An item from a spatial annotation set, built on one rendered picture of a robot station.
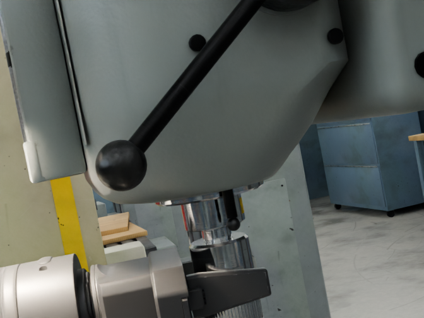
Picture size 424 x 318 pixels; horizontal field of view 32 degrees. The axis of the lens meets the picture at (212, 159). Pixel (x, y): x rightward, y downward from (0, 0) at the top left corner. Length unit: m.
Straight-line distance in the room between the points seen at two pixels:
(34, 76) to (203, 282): 0.19
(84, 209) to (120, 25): 1.83
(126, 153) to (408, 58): 0.20
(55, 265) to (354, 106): 0.25
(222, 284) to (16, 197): 1.76
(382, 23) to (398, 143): 7.42
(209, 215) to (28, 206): 1.75
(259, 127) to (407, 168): 7.49
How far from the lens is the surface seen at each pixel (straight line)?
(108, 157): 0.41
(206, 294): 0.55
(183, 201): 0.53
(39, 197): 2.27
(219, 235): 0.56
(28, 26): 0.53
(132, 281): 0.53
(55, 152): 0.53
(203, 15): 0.47
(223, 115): 0.48
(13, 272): 0.56
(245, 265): 0.56
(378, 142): 7.80
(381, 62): 0.50
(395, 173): 7.90
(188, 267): 0.60
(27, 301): 0.54
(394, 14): 0.50
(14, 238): 2.28
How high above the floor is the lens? 1.36
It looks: 3 degrees down
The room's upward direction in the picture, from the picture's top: 11 degrees counter-clockwise
